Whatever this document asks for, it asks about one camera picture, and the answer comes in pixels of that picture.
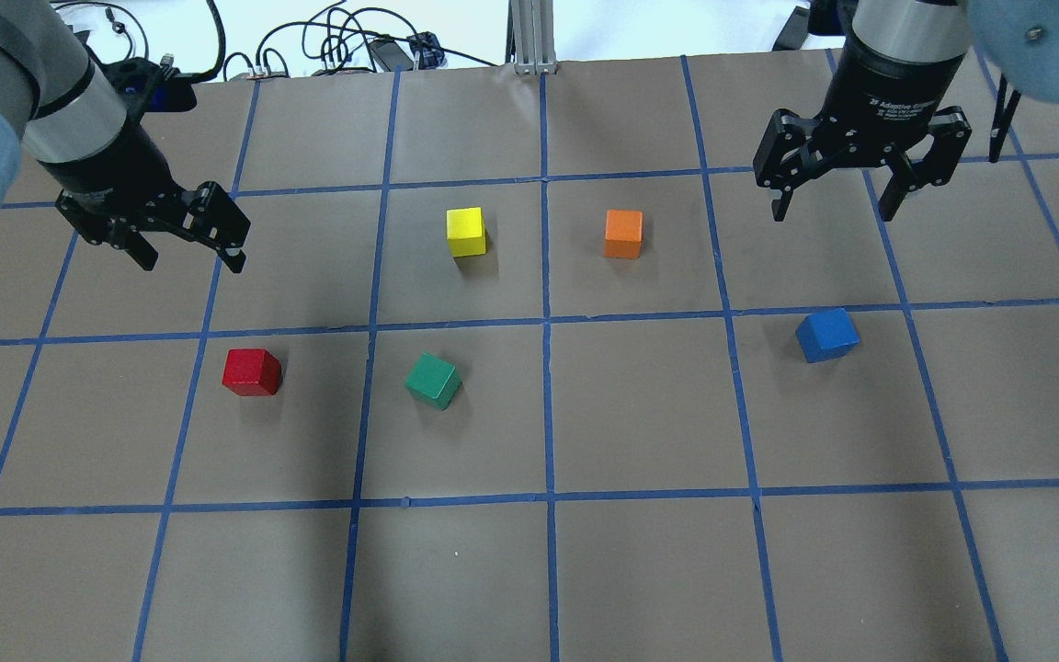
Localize black tangled cables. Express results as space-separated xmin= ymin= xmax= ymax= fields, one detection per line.
xmin=61 ymin=0 xmax=503 ymax=84

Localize aluminium frame post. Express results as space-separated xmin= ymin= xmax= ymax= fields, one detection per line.
xmin=506 ymin=0 xmax=558 ymax=75

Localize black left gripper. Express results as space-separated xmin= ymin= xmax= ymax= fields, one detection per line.
xmin=39 ymin=119 xmax=251 ymax=275

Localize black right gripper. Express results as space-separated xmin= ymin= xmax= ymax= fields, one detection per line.
xmin=754 ymin=37 xmax=972 ymax=223

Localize orange wooden block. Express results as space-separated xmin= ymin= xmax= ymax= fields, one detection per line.
xmin=602 ymin=209 xmax=643 ymax=260

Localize blue wooden block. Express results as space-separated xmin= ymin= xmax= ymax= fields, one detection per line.
xmin=795 ymin=307 xmax=860 ymax=363

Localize red wooden block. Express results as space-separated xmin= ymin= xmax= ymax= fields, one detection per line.
xmin=220 ymin=348 xmax=283 ymax=397

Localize brown paper table cover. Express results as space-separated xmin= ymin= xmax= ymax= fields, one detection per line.
xmin=0 ymin=51 xmax=1059 ymax=661

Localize green wooden block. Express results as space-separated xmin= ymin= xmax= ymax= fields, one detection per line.
xmin=403 ymin=352 xmax=462 ymax=411

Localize yellow wooden block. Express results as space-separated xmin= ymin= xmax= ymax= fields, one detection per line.
xmin=446 ymin=207 xmax=487 ymax=258

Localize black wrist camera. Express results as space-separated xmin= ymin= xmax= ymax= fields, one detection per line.
xmin=102 ymin=56 xmax=198 ymax=122

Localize black power adapter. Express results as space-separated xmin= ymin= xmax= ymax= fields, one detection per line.
xmin=367 ymin=35 xmax=415 ymax=72

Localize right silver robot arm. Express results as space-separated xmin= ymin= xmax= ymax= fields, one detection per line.
xmin=753 ymin=1 xmax=1059 ymax=222

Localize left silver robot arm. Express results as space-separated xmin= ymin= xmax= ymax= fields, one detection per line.
xmin=0 ymin=1 xmax=251 ymax=273

